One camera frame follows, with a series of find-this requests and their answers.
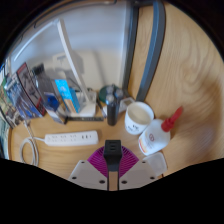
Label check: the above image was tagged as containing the white bottle with red cap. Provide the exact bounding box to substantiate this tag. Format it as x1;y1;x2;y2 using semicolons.
137;105;184;157

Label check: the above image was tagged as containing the grey metal desk frame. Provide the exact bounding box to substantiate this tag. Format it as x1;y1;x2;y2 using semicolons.
33;0;167;104

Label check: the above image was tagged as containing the white desk lamp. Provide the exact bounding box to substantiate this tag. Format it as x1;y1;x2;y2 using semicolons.
11;18;98;118

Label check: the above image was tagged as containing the small white case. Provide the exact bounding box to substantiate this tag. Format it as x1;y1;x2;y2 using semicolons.
119;96;136;113

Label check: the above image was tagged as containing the white mug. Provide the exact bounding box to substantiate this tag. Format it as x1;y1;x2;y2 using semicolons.
124;101;155;136

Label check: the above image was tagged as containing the light blue tall box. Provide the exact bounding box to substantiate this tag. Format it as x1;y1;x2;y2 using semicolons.
54;78;81;114

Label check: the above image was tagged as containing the white power strip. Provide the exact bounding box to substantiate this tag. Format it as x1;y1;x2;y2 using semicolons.
43;130;100;147

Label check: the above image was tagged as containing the green tree figure set box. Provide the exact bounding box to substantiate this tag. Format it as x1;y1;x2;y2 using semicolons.
0;78;23;129

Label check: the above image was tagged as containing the blue robot model kit box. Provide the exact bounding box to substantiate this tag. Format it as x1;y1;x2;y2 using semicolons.
4;62;48;121

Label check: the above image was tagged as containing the dark ruler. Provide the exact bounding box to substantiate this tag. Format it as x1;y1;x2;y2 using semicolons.
64;115;105;123

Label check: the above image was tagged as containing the white power strip cable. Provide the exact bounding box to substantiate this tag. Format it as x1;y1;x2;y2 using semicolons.
19;121;47;167

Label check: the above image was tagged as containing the green round container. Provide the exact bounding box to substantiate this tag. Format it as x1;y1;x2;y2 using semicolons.
99;84;125;104

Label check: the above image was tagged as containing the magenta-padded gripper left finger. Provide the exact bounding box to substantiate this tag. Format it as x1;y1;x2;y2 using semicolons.
67;146;110;191

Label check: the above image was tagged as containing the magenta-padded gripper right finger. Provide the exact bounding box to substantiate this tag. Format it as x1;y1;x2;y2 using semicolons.
117;146;158;191

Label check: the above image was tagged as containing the black charger block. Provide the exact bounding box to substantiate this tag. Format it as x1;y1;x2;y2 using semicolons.
103;139;123;173

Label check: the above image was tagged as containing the black electric shaver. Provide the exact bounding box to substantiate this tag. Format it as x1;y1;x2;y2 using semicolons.
105;87;124;127

